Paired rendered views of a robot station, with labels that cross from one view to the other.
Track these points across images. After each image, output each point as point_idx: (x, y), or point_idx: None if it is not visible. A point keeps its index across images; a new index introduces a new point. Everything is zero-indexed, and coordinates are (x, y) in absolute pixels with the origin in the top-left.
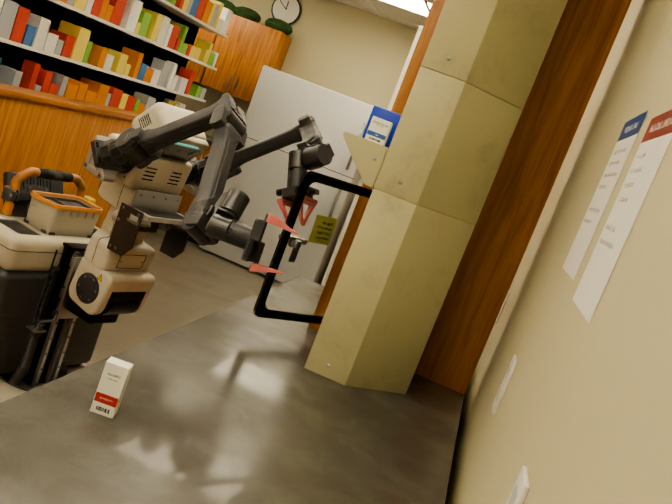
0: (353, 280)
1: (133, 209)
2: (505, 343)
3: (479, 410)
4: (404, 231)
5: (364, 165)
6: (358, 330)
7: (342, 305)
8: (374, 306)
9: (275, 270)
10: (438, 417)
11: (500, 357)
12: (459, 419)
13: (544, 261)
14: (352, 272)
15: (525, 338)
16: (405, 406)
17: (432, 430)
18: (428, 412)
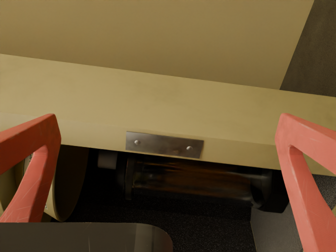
0: (179, 111)
1: None
2: (182, 68)
3: (261, 47)
4: (47, 61)
5: None
6: (272, 96)
7: (246, 121)
8: (212, 82)
9: (302, 123)
10: (298, 71)
11: (198, 59)
12: (281, 84)
13: (79, 12)
14: (162, 114)
15: None
16: (319, 78)
17: (323, 15)
18: (301, 79)
